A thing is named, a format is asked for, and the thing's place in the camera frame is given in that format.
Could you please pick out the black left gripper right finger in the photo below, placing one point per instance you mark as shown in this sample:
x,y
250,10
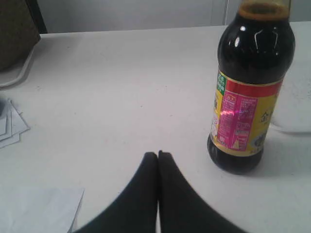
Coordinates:
x,y
181,209

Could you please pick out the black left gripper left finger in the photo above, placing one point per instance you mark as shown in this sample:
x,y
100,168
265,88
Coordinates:
x,y
135,209

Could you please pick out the soy sauce bottle gold cap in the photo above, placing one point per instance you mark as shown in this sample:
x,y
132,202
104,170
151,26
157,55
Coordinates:
x,y
254,54

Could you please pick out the white paper sheet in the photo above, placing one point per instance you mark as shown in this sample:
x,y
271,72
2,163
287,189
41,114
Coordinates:
x,y
38,210

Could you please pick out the clear plastic item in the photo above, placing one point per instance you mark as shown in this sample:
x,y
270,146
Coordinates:
x,y
290,121

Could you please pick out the white paper sheets stack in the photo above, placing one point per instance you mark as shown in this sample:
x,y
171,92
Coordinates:
x,y
12,125

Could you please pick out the white plastic tray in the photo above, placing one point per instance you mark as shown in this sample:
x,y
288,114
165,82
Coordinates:
x,y
18,72

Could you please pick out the brown woven object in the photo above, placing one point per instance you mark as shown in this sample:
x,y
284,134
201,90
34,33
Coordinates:
x,y
21,23

